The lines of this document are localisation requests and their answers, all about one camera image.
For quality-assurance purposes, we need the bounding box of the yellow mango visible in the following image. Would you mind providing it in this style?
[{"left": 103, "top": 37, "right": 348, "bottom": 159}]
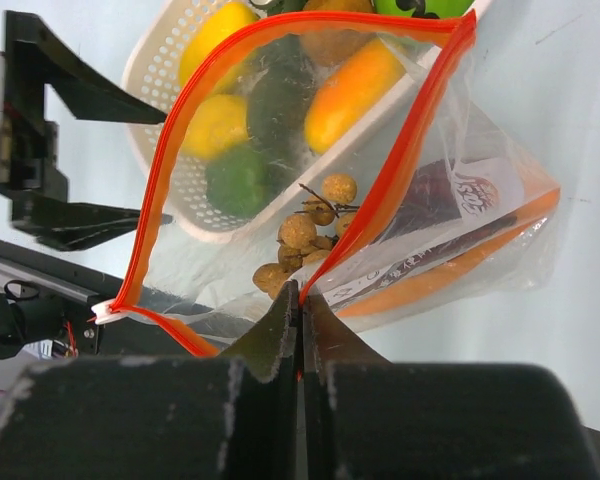
[
  {"left": 178, "top": 1, "right": 261, "bottom": 94},
  {"left": 180, "top": 94, "right": 249, "bottom": 162}
]

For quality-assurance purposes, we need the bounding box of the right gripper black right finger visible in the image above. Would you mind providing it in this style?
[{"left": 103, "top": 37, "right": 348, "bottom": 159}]
[{"left": 302, "top": 295, "right": 600, "bottom": 479}]

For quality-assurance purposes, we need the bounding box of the brown longan bunch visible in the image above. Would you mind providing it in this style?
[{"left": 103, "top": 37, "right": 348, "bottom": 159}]
[{"left": 252, "top": 173, "right": 359, "bottom": 299}]

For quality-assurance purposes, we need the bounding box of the orange yellow pear fruit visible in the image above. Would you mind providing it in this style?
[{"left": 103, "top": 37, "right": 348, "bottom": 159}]
[{"left": 304, "top": 39, "right": 405, "bottom": 154}]

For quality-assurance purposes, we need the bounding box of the brown kiwi fruit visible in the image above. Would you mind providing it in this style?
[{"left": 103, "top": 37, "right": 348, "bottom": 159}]
[{"left": 300, "top": 0, "right": 375, "bottom": 67}]

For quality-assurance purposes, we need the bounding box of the white plastic basket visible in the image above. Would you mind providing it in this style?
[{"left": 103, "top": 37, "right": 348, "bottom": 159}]
[{"left": 121, "top": 0, "right": 496, "bottom": 245}]

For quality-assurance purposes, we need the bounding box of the yellow mango front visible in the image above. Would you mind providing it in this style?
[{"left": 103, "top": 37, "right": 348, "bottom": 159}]
[{"left": 180, "top": 94, "right": 249, "bottom": 162}]

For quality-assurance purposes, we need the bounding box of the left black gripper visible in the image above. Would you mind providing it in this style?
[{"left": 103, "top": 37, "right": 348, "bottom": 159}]
[{"left": 0, "top": 11, "right": 166, "bottom": 251}]

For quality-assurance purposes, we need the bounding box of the dark green avocado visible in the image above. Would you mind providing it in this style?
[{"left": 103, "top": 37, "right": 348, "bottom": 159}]
[{"left": 247, "top": 35, "right": 316, "bottom": 194}]

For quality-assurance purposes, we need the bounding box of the light blue table mat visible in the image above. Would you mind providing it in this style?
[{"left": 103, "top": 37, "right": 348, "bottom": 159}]
[{"left": 0, "top": 1, "right": 600, "bottom": 430}]

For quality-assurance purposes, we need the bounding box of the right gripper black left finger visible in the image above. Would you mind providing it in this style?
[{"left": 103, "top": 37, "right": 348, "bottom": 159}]
[{"left": 0, "top": 283, "right": 299, "bottom": 479}]

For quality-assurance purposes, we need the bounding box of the clear zip bag red zipper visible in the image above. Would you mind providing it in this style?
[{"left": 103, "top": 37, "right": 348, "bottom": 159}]
[{"left": 93, "top": 1, "right": 560, "bottom": 356}]

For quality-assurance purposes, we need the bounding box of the bright green apple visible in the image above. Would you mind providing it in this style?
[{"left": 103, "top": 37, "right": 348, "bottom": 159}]
[{"left": 373, "top": 0, "right": 472, "bottom": 19}]

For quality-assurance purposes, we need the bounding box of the yellow mango rear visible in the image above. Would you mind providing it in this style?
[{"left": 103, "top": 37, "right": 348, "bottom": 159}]
[{"left": 178, "top": 1, "right": 261, "bottom": 94}]

